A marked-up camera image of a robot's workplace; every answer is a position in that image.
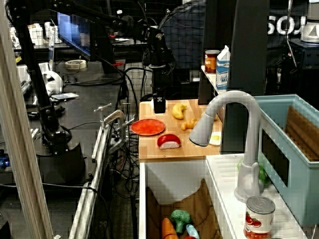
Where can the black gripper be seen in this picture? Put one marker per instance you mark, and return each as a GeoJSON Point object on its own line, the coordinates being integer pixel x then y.
{"type": "Point", "coordinates": [160, 79]}

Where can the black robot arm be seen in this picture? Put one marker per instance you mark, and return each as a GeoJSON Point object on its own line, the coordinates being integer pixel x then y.
{"type": "Point", "coordinates": [45, 99]}

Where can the red round plate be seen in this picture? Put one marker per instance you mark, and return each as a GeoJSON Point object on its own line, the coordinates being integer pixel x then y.
{"type": "Point", "coordinates": [147, 127]}

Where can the yellow toy potato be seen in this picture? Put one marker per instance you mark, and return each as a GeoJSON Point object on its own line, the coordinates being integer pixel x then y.
{"type": "Point", "coordinates": [178, 111]}

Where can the orange toy croissant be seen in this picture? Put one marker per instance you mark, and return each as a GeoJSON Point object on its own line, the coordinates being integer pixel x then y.
{"type": "Point", "coordinates": [188, 124]}

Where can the metal screw clamp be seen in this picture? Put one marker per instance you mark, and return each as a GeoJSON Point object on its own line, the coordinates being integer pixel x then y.
{"type": "Point", "coordinates": [112, 119]}

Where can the wooden countertop board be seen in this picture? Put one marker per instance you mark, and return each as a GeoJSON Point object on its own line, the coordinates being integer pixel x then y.
{"type": "Point", "coordinates": [194, 149]}

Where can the white kitchen shelf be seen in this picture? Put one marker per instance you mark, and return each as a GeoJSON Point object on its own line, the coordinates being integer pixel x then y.
{"type": "Point", "coordinates": [211, 79]}

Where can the black workbench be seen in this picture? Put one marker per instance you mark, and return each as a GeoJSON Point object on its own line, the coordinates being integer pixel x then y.
{"type": "Point", "coordinates": [94, 99]}

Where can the toy fried egg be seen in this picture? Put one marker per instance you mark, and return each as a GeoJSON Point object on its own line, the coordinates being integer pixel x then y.
{"type": "Point", "coordinates": [215, 139]}

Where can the orange label soup can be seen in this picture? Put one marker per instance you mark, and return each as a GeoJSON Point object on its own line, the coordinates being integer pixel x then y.
{"type": "Point", "coordinates": [211, 62]}

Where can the blue white milk carton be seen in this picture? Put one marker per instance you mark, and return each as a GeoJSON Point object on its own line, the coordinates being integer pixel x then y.
{"type": "Point", "coordinates": [222, 72]}

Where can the masking tape roll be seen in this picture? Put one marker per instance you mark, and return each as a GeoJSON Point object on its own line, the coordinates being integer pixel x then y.
{"type": "Point", "coordinates": [76, 64]}

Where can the blue flat card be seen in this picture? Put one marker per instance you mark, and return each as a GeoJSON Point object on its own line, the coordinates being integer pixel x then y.
{"type": "Point", "coordinates": [63, 96]}

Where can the white toy sink unit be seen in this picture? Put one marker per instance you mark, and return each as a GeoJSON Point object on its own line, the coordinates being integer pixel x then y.
{"type": "Point", "coordinates": [224, 179]}

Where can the grey toy faucet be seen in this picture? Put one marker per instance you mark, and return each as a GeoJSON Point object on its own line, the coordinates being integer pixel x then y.
{"type": "Point", "coordinates": [250, 149]}

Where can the white handheld device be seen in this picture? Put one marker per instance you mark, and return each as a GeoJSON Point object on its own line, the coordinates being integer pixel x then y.
{"type": "Point", "coordinates": [56, 83]}

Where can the brown cloth in sink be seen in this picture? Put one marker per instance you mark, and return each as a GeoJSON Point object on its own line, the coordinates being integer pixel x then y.
{"type": "Point", "coordinates": [199, 204]}

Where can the computer monitor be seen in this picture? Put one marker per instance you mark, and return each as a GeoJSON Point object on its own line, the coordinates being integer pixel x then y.
{"type": "Point", "coordinates": [74, 32]}

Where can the green toy broccoli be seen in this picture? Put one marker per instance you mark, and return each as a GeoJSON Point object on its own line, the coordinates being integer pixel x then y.
{"type": "Point", "coordinates": [180, 219]}

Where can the orange toy carrot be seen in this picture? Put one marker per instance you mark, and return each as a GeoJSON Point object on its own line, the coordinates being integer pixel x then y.
{"type": "Point", "coordinates": [169, 229]}

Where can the green toy lettuce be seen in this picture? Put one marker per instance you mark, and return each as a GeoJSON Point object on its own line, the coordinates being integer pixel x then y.
{"type": "Point", "coordinates": [263, 174]}

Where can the light wooden beam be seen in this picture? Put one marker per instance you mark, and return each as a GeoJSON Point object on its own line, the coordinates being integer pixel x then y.
{"type": "Point", "coordinates": [22, 149]}

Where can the tomato print tin can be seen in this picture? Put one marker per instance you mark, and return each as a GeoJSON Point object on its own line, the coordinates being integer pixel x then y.
{"type": "Point", "coordinates": [259, 219]}

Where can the teal plastic bin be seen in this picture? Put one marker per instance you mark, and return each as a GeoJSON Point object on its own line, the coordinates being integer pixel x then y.
{"type": "Point", "coordinates": [299, 179]}

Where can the blue plastic object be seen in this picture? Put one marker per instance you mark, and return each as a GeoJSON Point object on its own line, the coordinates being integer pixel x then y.
{"type": "Point", "coordinates": [3, 161]}

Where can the grey white machine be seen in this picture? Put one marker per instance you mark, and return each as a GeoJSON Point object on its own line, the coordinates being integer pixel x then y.
{"type": "Point", "coordinates": [310, 27]}

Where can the narrow black upright post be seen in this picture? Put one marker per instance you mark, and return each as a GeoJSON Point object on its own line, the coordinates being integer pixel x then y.
{"type": "Point", "coordinates": [210, 30]}

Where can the aluminium rail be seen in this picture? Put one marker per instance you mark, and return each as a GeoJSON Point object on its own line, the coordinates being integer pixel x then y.
{"type": "Point", "coordinates": [92, 179]}

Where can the wide black upright post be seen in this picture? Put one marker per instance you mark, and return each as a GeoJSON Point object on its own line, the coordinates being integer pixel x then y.
{"type": "Point", "coordinates": [249, 49]}

